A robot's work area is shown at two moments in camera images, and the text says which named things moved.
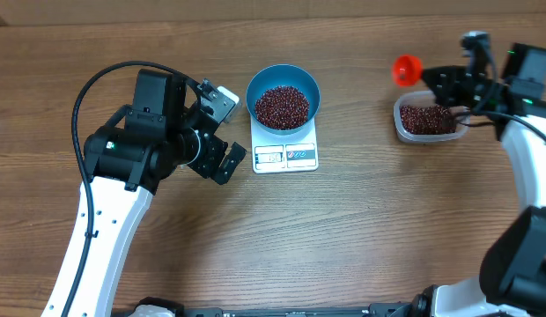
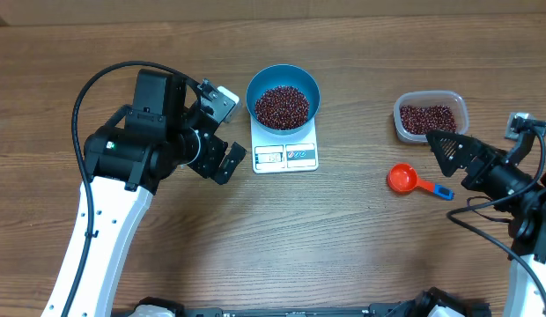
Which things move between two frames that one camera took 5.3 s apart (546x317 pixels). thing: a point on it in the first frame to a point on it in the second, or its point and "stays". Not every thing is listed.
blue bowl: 284,75 stays
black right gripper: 449,95 to 486,161
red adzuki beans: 427,120 stays
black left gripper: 216,149 stays
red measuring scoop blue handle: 407,70 to 403,177
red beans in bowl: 282,107 stays
